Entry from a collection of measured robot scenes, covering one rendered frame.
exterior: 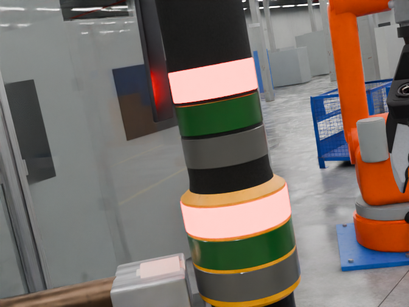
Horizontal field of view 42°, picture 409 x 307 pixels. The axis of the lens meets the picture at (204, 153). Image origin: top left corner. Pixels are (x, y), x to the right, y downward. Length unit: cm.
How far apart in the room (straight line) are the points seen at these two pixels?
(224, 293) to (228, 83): 8
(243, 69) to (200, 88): 2
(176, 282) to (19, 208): 83
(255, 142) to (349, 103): 407
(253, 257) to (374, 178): 390
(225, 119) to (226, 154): 1
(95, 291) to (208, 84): 9
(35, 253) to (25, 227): 6
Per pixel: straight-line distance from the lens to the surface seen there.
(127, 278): 22
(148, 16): 23
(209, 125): 20
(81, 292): 23
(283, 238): 21
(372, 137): 397
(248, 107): 20
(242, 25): 21
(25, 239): 104
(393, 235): 417
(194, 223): 21
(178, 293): 21
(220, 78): 20
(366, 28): 1132
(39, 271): 106
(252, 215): 20
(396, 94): 62
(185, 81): 20
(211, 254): 21
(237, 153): 20
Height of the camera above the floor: 163
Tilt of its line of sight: 9 degrees down
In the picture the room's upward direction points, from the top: 11 degrees counter-clockwise
